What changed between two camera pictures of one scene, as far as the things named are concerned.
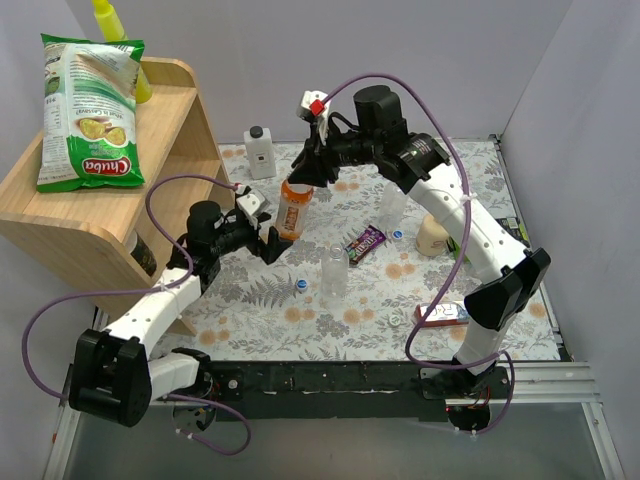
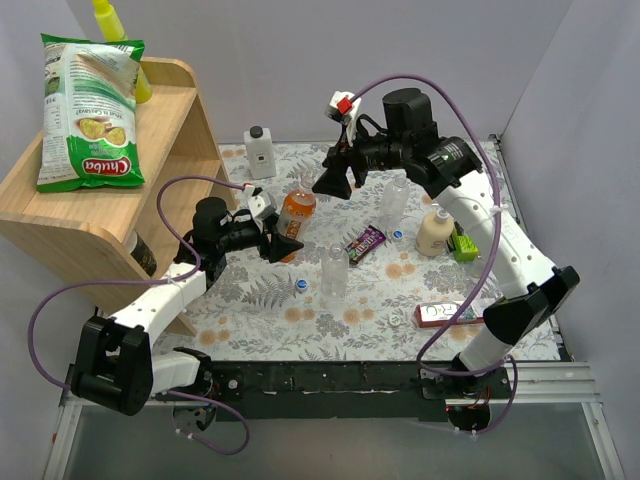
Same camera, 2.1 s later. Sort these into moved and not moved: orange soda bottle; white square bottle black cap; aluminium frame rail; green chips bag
Moved: orange soda bottle
Not moved: white square bottle black cap; green chips bag; aluminium frame rail
